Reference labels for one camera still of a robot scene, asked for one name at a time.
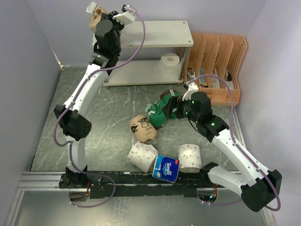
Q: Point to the plain white paper roll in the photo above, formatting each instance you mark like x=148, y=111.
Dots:
x=169, y=65

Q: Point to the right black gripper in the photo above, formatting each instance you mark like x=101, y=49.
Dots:
x=168, y=108

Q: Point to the white two-tier shelf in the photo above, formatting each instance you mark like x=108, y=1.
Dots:
x=164, y=36

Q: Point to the brown roll with cartoon print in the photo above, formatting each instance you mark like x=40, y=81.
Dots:
x=142, y=129

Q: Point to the green roll with brown end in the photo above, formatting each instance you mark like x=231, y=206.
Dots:
x=165, y=96

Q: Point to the floral white roll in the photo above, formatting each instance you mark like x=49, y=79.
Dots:
x=142, y=156
x=189, y=158

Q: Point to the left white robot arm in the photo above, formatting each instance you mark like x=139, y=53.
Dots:
x=71, y=114

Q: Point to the brown roll with QR label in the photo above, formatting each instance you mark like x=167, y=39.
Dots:
x=96, y=13

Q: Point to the orange plastic file organizer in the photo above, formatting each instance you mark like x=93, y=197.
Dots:
x=219, y=55

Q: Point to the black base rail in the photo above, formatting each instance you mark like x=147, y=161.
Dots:
x=136, y=184

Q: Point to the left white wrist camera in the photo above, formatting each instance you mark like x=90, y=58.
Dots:
x=127, y=17

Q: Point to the blue Tempo tissue roll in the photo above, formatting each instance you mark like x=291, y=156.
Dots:
x=166, y=169

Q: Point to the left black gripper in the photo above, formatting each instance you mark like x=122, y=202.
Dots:
x=109, y=16

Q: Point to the green roll with torn top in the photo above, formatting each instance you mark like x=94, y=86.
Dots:
x=155, y=114

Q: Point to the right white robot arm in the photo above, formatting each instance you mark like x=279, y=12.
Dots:
x=256, y=184

